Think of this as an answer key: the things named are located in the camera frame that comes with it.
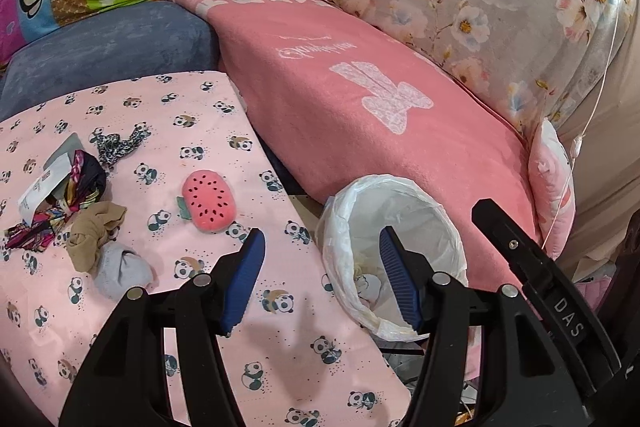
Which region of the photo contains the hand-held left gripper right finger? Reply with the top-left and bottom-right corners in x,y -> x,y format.
378,226 -> 573,427

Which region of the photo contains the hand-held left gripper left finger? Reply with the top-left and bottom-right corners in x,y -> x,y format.
59,228 -> 267,427

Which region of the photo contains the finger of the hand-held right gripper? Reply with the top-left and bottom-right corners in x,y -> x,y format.
472,198 -> 623,397

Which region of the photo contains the bin with white bag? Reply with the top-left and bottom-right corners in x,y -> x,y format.
316,174 -> 468,343

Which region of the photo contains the grey sock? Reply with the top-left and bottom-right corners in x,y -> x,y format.
95,242 -> 153,300

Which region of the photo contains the beige stocking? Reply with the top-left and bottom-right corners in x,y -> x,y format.
66,201 -> 128,273

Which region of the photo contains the leopard print scrunchie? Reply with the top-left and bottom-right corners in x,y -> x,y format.
90,123 -> 152,168

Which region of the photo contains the colourful patterned scarf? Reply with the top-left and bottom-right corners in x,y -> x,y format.
5,150 -> 107,253

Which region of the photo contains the grey cloth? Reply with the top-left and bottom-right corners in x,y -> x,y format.
42,132 -> 88,172

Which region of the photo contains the white paper label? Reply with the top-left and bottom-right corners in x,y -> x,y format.
17,154 -> 76,223

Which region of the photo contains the crumpled tissue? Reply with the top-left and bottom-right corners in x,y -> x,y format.
352,257 -> 388,308

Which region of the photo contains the small pink pillow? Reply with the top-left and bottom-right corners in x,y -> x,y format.
527,117 -> 576,258

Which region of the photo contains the pink panda print cloth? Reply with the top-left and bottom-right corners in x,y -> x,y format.
0,71 -> 416,427

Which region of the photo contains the pink blanket with bow print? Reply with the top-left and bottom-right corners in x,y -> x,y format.
162,0 -> 543,298

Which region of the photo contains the blue velvet cushion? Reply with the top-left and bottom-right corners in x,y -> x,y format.
0,0 -> 221,122

